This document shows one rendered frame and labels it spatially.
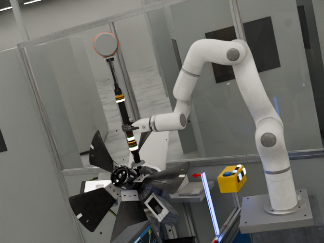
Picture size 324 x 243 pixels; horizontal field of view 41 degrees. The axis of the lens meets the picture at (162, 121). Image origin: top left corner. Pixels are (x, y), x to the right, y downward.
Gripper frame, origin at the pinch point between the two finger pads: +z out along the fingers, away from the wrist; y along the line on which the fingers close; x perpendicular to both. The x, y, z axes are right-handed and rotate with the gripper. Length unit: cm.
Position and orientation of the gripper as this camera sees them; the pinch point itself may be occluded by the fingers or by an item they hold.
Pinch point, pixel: (128, 126)
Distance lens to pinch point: 219.3
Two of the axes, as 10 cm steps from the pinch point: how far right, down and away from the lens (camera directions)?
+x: -2.3, -9.5, -2.1
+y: 4.6, -3.0, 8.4
